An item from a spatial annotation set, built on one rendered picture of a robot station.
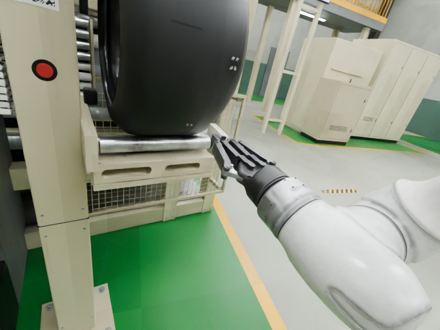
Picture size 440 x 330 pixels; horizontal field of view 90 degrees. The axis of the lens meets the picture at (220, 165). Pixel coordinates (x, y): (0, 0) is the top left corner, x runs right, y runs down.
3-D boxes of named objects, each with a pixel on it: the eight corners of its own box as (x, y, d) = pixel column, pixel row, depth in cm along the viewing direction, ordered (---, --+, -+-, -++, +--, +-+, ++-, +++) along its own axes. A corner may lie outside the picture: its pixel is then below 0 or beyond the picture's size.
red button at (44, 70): (36, 76, 49) (35, 62, 48) (37, 75, 50) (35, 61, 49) (54, 78, 51) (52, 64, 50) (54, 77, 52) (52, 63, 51)
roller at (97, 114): (84, 106, 79) (86, 119, 80) (85, 107, 75) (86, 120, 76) (177, 111, 98) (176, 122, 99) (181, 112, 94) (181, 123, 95)
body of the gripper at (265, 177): (302, 175, 37) (268, 146, 43) (266, 181, 33) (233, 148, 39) (284, 207, 41) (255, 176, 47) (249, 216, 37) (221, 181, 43)
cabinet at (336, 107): (315, 143, 463) (340, 80, 410) (299, 133, 509) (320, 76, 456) (346, 145, 496) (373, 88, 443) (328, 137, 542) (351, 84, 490)
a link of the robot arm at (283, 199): (294, 204, 28) (265, 175, 32) (268, 248, 33) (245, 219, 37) (333, 193, 33) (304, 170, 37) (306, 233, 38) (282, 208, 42)
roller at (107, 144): (92, 134, 58) (93, 150, 60) (94, 138, 55) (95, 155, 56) (207, 134, 77) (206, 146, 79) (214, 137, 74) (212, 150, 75)
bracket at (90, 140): (86, 173, 54) (83, 135, 49) (77, 121, 82) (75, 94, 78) (101, 171, 55) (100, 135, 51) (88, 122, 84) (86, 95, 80)
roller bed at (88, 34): (35, 97, 81) (19, 0, 69) (37, 89, 92) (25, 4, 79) (95, 102, 92) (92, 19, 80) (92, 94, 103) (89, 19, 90)
